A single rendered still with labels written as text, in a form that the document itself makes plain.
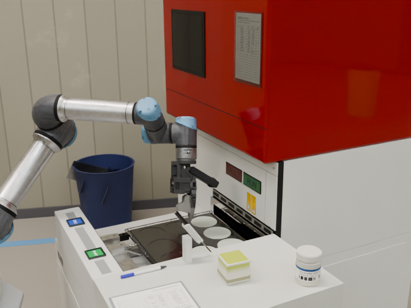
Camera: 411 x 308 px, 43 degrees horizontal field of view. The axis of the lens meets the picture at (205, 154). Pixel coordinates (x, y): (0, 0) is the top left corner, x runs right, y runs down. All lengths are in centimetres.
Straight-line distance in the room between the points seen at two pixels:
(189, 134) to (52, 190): 266
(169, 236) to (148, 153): 236
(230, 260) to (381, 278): 91
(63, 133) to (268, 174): 75
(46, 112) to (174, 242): 63
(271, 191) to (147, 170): 260
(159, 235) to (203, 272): 41
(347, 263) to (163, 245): 71
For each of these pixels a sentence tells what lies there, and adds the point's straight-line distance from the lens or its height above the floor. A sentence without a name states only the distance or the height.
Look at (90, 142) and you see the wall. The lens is 419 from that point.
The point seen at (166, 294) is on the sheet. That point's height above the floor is 97.
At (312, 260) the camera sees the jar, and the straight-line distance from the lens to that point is 147.
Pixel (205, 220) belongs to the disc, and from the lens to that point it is 203.
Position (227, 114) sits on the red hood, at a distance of 183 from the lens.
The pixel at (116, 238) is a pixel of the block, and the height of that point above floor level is 90.
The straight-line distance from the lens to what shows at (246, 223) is 192.
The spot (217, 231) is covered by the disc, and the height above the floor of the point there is 90.
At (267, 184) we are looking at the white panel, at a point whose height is 113.
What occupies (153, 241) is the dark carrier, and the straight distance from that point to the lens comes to 189.
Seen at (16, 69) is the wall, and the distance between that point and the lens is 412.
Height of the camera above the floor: 176
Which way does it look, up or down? 18 degrees down
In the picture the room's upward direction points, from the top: straight up
